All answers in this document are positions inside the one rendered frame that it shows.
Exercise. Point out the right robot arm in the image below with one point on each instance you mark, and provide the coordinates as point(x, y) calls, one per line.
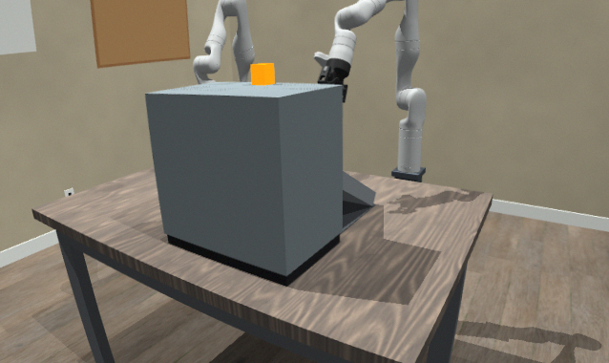
point(242, 44)

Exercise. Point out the grey metal cabinet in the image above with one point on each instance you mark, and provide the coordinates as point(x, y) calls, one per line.
point(253, 178)

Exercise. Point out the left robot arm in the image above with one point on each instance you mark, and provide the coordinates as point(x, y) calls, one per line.
point(407, 48)

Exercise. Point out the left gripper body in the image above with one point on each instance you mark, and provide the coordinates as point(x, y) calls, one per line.
point(339, 68)

